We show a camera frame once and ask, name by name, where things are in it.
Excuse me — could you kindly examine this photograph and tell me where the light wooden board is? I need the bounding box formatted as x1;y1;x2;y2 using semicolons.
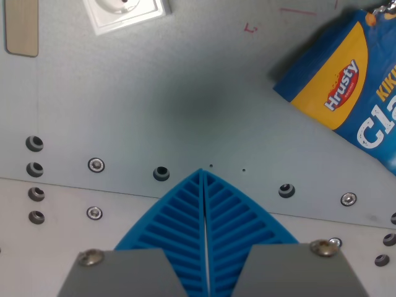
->
4;0;40;58

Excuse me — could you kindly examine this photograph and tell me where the blue yellow Hrusty snack bag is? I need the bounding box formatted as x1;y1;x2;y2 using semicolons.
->
272;6;396;176

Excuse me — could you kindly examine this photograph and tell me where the white wall power socket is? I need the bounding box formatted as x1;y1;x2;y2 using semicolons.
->
82;0;173;36

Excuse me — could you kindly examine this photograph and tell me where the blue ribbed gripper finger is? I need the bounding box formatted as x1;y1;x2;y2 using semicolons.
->
56;168;210;297
201;168;368;297

